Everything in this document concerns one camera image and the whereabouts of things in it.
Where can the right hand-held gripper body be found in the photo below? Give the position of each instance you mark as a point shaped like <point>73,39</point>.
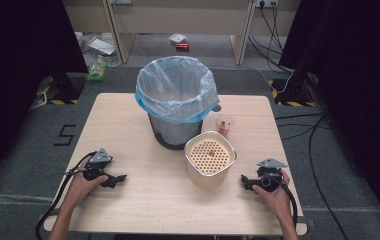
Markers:
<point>269,174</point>

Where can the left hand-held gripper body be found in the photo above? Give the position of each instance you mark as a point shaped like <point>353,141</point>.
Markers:
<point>98,164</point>

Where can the cream container with perforated insert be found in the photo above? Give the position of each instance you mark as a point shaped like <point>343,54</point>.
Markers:
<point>209,160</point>

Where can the clear plastic cup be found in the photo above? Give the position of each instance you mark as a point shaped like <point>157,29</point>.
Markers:
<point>224,125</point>

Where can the black trash bin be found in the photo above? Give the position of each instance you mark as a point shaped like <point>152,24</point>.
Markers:
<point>175,135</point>

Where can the person's right hand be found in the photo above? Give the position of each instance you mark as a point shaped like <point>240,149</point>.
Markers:
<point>275,199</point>

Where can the person's left hand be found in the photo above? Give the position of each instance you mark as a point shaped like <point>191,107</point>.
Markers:
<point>84,185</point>

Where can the black stand base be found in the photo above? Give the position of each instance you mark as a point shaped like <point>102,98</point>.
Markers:
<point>293,90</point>
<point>65,88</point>

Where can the green packet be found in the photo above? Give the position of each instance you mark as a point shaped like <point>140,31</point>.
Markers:
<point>96,73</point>

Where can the translucent blue bin liner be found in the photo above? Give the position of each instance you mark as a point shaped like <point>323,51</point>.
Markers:
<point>174,87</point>

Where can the clear plastic bag pile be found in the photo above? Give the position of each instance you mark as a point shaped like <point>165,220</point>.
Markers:
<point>99,46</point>

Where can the black curtain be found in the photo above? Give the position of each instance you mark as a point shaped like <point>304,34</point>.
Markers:
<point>354,93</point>
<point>18,76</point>

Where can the red box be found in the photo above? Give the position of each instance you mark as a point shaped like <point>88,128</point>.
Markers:
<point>182,46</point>

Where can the white crumpled bag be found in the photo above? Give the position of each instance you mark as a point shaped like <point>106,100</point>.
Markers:
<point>177,38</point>

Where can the wall power socket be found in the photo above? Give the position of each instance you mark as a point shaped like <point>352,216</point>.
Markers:
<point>265,3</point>

